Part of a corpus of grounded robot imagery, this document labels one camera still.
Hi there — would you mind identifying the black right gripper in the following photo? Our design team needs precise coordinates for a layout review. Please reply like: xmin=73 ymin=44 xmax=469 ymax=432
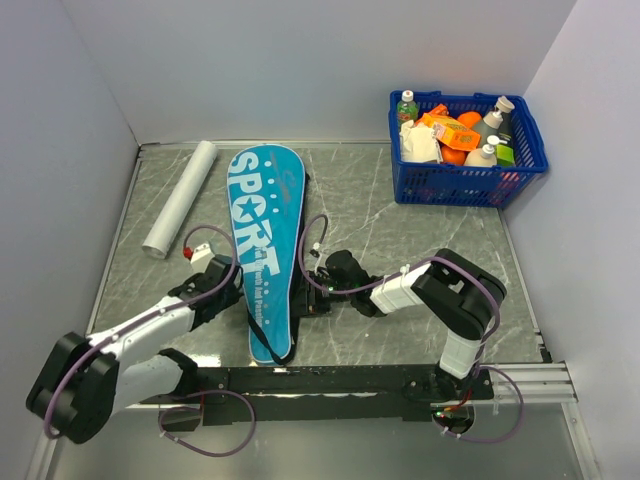
xmin=284 ymin=270 xmax=355 ymax=317

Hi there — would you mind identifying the white shuttlecock tube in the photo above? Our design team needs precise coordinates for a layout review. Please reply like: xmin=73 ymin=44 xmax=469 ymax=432
xmin=141 ymin=141 xmax=218 ymax=259

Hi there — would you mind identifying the blue sport racket bag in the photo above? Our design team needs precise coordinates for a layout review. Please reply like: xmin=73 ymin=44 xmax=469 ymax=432
xmin=226 ymin=144 xmax=307 ymax=365

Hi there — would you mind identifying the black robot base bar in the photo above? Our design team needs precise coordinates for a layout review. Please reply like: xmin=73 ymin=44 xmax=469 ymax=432
xmin=137 ymin=362 xmax=496 ymax=426

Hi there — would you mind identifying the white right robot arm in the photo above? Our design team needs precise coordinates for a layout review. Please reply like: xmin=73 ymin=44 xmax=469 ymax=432
xmin=302 ymin=248 xmax=507 ymax=398

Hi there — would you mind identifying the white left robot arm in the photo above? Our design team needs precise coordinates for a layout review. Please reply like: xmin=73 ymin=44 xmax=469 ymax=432
xmin=26 ymin=256 xmax=243 ymax=444

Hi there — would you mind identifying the cream paper bag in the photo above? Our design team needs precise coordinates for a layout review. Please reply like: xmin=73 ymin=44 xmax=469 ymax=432
xmin=399 ymin=120 xmax=443 ymax=164

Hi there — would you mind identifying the orange fruit front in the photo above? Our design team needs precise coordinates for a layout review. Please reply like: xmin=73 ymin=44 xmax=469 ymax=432
xmin=441 ymin=145 xmax=467 ymax=166

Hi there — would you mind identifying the orange fruit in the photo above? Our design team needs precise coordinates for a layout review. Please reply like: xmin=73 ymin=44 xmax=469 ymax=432
xmin=441 ymin=145 xmax=467 ymax=166
xmin=457 ymin=111 xmax=483 ymax=129

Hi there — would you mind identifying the green drink bottle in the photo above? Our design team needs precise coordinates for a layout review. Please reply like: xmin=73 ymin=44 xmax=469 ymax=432
xmin=396 ymin=90 xmax=419 ymax=127

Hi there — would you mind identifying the orange snack box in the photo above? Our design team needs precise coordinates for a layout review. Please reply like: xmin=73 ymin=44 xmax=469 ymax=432
xmin=417 ymin=113 xmax=481 ymax=152

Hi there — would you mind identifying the cream pump lotion bottle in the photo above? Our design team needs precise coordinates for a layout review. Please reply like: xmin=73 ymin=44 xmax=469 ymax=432
xmin=464 ymin=135 xmax=501 ymax=168

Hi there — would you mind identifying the small orange packet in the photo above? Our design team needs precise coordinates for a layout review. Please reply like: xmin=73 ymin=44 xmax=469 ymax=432
xmin=428 ymin=104 xmax=449 ymax=116

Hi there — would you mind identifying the orange fruit back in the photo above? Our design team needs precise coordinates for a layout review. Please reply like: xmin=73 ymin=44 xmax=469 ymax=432
xmin=457 ymin=111 xmax=483 ymax=129

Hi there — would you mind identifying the green carton box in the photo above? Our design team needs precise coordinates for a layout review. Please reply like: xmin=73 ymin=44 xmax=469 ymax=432
xmin=495 ymin=144 xmax=516 ymax=168

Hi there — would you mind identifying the grey pump bottle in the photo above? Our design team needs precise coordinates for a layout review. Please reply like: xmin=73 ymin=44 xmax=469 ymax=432
xmin=472 ymin=95 xmax=515 ymax=147

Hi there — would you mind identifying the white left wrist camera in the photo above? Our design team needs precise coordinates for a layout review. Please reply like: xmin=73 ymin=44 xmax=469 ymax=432
xmin=183 ymin=242 xmax=215 ymax=272

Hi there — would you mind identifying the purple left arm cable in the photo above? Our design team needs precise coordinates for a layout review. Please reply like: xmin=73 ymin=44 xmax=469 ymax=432
xmin=44 ymin=225 xmax=246 ymax=440

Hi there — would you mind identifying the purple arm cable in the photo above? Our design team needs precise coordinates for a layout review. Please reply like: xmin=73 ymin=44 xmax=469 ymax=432
xmin=44 ymin=225 xmax=246 ymax=440
xmin=297 ymin=214 xmax=502 ymax=374

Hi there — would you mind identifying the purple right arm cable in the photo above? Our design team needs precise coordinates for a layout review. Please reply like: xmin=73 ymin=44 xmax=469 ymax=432
xmin=297 ymin=214 xmax=502 ymax=374

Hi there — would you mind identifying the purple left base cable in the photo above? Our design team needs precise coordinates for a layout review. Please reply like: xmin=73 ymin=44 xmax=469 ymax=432
xmin=157 ymin=389 xmax=257 ymax=457

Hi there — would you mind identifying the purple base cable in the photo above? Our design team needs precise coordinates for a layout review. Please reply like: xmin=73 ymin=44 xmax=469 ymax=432
xmin=157 ymin=389 xmax=257 ymax=457
xmin=432 ymin=364 xmax=525 ymax=444

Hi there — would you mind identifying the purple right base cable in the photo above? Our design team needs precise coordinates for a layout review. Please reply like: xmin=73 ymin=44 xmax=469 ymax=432
xmin=432 ymin=364 xmax=525 ymax=444

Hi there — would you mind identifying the aluminium frame rail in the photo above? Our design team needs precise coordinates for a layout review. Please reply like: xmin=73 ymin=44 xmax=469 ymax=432
xmin=139 ymin=364 xmax=574 ymax=407

